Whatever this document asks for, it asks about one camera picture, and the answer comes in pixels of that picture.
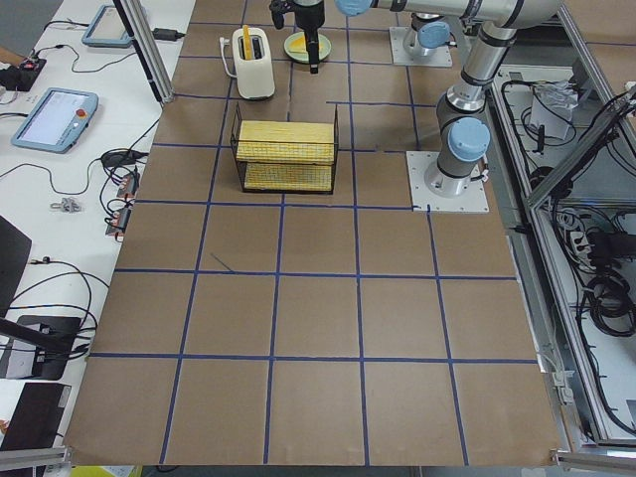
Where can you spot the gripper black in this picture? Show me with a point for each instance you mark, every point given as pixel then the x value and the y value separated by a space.
pixel 309 19

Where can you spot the white toaster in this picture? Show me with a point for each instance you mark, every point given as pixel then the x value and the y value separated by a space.
pixel 255 78

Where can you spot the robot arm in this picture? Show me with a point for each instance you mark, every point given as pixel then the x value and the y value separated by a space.
pixel 426 34
pixel 464 137

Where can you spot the toast slice in toaster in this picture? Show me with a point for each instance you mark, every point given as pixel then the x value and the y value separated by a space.
pixel 246 43

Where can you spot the triangular bread on plate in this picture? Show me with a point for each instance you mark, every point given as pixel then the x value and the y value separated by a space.
pixel 298 45

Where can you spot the green plate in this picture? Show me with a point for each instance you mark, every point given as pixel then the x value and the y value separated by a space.
pixel 325 49

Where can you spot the black power adapter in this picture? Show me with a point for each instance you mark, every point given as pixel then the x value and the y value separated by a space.
pixel 163 34

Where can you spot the far teach pendant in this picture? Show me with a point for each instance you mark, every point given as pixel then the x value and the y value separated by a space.
pixel 106 30

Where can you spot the teach pendant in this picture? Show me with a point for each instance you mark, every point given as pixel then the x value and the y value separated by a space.
pixel 57 121
pixel 106 30

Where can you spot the near teach pendant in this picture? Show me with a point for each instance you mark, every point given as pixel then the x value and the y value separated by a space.
pixel 57 121

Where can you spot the black monitor stand base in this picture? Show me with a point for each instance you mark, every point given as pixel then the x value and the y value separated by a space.
pixel 38 346

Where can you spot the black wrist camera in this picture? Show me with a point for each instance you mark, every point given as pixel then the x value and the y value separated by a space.
pixel 278 9

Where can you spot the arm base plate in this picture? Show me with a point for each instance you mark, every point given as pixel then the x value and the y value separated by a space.
pixel 431 191
pixel 440 59

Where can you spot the aluminium frame post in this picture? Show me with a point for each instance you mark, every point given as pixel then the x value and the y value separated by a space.
pixel 137 28

